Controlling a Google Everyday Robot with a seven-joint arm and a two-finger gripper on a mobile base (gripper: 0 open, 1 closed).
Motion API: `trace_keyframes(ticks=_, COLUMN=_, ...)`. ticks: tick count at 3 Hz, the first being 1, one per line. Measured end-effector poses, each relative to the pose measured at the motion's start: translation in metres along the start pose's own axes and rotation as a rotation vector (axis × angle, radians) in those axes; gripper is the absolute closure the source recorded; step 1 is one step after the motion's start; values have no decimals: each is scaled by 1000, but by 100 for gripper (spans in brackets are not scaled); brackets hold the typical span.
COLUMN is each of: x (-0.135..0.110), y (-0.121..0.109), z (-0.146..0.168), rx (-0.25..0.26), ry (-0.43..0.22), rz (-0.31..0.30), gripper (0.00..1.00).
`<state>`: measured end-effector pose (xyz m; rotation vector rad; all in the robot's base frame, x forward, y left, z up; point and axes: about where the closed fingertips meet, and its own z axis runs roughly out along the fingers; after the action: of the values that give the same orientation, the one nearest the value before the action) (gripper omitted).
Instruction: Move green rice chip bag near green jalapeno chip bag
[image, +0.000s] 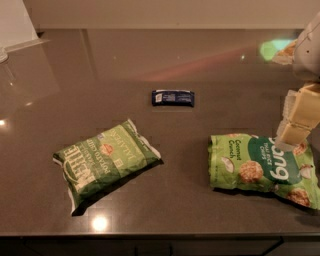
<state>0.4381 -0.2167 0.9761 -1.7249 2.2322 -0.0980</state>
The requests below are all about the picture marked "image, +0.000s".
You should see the green rice chip bag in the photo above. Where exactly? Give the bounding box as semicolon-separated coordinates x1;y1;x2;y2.
208;134;320;210

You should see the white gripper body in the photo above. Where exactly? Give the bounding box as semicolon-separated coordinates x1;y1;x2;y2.
293;12;320;83

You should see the dark blue snack bar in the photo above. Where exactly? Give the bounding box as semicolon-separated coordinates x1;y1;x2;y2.
151;90;195;107

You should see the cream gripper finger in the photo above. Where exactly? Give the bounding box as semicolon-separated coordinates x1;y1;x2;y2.
275;83;320;147
277;90;297;134

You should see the green jalapeno chip bag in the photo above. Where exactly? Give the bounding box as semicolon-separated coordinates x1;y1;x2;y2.
53;119;161;216

